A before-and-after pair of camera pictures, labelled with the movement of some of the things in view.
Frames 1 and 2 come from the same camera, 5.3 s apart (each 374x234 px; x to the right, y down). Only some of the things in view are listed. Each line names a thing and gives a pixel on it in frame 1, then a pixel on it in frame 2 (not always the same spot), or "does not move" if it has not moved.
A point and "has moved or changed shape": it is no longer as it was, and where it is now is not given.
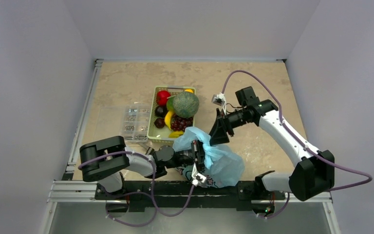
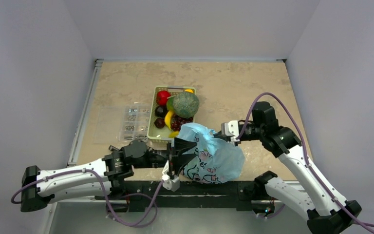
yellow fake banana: [167, 118] does not move
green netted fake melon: [186, 104] does not move
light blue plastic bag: [224, 167] has moved or changed shape
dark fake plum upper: [161, 110] does not move
